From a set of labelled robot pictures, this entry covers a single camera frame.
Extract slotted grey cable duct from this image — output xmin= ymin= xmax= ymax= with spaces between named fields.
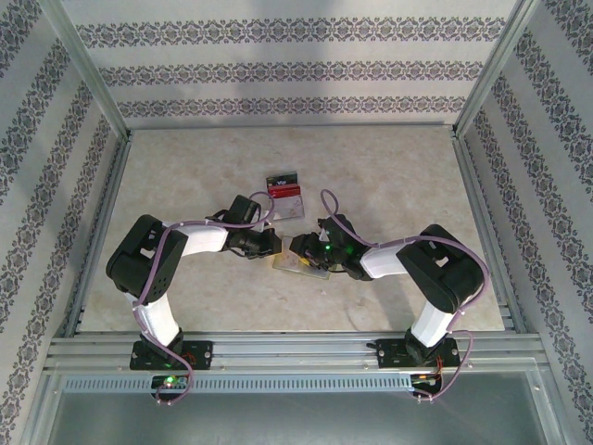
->
xmin=62 ymin=374 xmax=413 ymax=393

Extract aluminium table back rail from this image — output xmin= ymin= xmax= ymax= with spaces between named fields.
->
xmin=125 ymin=121 xmax=459 ymax=133

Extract clear plastic bag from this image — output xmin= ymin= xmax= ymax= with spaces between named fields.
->
xmin=271 ymin=235 xmax=333 ymax=282

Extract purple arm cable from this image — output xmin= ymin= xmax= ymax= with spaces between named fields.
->
xmin=129 ymin=189 xmax=278 ymax=407
xmin=320 ymin=187 xmax=492 ymax=404

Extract aluminium table side rail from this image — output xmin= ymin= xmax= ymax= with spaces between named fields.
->
xmin=451 ymin=128 xmax=529 ymax=336
xmin=62 ymin=129 xmax=135 ymax=338

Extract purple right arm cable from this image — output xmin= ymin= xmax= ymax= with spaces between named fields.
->
xmin=320 ymin=187 xmax=492 ymax=404

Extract black VIP card stack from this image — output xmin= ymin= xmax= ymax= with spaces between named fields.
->
xmin=264 ymin=172 xmax=300 ymax=187

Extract aluminium mounting rail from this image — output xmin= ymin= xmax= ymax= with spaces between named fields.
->
xmin=44 ymin=331 xmax=543 ymax=372

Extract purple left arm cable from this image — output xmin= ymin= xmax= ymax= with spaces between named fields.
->
xmin=129 ymin=189 xmax=278 ymax=407

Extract grey metal sheet panel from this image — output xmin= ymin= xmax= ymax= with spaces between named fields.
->
xmin=44 ymin=388 xmax=550 ymax=445

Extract aluminium frame post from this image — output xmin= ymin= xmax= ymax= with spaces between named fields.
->
xmin=452 ymin=0 xmax=548 ymax=138
xmin=39 ymin=0 xmax=133 ymax=140

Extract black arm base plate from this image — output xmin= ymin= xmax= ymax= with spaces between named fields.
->
xmin=377 ymin=337 xmax=462 ymax=370
xmin=130 ymin=340 xmax=215 ymax=371

